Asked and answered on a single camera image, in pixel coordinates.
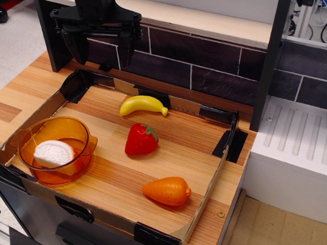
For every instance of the white ridged sink drainboard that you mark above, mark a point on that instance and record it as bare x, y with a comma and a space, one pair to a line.
287, 166

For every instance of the red toy strawberry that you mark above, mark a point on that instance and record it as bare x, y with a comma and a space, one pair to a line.
142, 139

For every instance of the orange transparent plastic pot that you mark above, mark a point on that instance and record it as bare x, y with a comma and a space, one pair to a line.
66, 129

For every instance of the yellow toy banana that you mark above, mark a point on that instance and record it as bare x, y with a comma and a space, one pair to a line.
142, 102

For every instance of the orange toy carrot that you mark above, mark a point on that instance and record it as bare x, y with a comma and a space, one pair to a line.
172, 191

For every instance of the cardboard fence with black tape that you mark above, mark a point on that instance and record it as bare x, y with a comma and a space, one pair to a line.
106, 206

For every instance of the white and orange toy sushi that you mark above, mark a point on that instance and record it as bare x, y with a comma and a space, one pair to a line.
57, 155

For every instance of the dark brick backsplash shelf unit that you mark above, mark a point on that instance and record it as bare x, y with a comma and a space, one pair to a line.
200, 66

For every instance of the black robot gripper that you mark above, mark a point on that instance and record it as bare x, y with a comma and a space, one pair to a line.
98, 18

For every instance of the black caster wheel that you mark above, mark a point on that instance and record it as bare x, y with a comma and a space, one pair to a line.
3, 15

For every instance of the white aluminium frame with cables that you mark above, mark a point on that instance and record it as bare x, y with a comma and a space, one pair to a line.
307, 22

